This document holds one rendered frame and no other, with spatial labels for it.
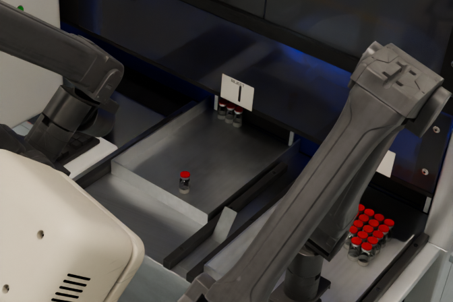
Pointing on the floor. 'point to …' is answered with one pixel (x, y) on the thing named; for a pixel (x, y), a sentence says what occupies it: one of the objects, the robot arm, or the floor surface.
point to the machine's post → (438, 235)
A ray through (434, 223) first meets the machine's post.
